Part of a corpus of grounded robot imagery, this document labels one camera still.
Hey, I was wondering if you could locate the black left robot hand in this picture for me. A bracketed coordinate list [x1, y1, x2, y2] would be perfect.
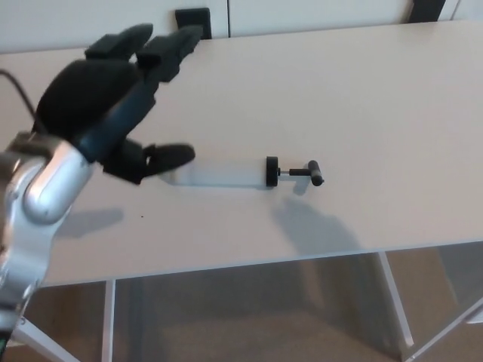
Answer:
[35, 23, 203, 186]

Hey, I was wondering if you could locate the white air pump black handle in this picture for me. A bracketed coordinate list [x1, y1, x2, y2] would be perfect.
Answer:
[160, 156, 326, 189]

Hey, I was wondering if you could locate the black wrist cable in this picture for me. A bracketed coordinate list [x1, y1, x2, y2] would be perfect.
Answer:
[0, 69, 39, 132]

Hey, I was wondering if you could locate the white desk leg frame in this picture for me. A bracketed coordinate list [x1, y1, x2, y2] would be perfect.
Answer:
[379, 251, 483, 362]
[10, 278, 118, 362]

